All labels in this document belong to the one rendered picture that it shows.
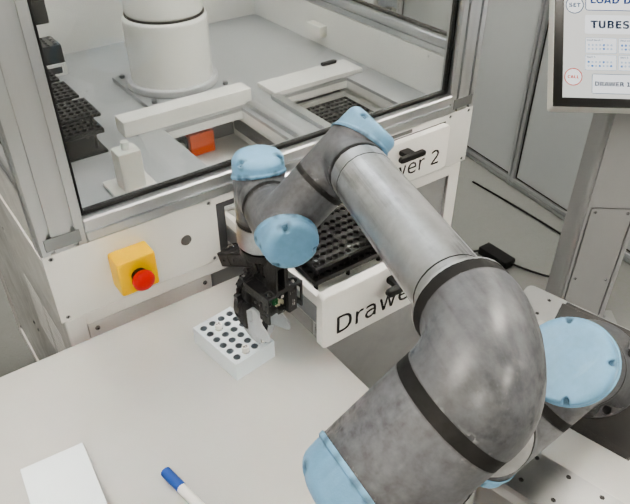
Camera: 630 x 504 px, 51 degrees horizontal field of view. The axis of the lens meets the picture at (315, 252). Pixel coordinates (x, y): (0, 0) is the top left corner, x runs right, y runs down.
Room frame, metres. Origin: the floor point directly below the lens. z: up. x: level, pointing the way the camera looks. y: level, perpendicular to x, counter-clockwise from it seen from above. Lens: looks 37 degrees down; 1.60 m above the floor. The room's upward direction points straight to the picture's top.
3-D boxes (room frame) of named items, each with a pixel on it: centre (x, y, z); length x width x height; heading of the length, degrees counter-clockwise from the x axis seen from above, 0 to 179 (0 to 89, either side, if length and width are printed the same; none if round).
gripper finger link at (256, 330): (0.80, 0.09, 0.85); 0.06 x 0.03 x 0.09; 43
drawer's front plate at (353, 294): (0.87, -0.12, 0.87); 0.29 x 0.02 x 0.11; 126
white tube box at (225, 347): (0.84, 0.14, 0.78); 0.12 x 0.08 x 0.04; 43
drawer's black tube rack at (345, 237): (1.03, -0.01, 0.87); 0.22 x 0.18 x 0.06; 36
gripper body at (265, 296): (0.81, 0.07, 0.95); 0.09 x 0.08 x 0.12; 43
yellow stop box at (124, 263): (0.92, 0.32, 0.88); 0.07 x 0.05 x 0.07; 126
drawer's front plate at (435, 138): (1.32, -0.19, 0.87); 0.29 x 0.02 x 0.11; 126
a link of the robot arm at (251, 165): (0.81, 0.08, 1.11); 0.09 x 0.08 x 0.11; 19
